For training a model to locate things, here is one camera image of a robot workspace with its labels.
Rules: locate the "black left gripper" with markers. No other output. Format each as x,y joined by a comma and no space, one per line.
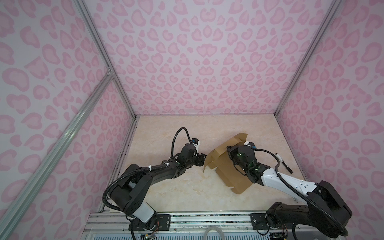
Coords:
201,159

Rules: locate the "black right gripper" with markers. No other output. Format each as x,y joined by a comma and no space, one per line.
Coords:
232,150

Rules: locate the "brown cardboard paper box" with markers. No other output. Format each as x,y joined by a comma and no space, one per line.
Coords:
218,159

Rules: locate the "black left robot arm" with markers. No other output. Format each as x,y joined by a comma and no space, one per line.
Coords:
127,193

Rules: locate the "black marker pen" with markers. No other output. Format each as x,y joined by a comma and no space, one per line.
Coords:
284,163

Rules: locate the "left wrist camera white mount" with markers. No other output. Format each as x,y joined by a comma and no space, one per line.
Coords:
196,144

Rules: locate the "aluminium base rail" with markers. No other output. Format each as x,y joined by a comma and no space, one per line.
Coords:
219,225

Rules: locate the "aluminium frame post right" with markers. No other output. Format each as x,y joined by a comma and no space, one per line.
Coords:
326,23

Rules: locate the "aluminium frame post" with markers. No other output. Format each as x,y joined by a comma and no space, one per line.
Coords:
91,26
326,23

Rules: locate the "aluminium frame post left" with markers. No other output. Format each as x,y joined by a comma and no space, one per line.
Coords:
91,26

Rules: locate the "diagonal aluminium frame bar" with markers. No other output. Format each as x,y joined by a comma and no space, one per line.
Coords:
20,205

